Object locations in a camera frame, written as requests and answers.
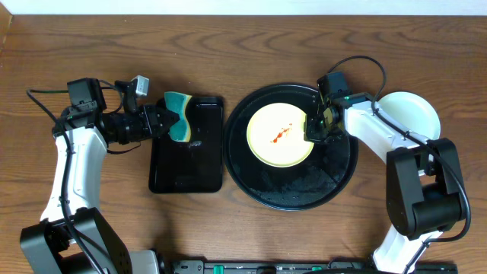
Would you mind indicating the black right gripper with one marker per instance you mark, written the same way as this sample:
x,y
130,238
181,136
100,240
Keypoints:
x,y
310,134

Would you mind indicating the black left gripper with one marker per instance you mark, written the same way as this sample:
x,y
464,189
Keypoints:
x,y
151,122

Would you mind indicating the green yellow sponge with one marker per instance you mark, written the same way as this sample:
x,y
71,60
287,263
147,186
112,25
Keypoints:
x,y
177,103

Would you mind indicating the yellow plate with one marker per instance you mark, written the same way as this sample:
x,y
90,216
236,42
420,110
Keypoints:
x,y
275,135

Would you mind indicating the mint plate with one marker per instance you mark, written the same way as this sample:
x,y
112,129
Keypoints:
x,y
414,112

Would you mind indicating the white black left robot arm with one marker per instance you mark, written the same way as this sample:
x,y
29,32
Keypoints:
x,y
72,235

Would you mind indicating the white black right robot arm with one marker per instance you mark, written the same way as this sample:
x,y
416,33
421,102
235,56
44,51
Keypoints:
x,y
425,195

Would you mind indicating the black rectangular tray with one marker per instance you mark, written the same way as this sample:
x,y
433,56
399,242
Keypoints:
x,y
194,166

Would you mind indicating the black round tray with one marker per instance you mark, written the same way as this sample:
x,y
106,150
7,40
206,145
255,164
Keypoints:
x,y
316,180

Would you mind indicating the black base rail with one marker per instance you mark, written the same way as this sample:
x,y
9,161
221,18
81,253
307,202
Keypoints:
x,y
201,267

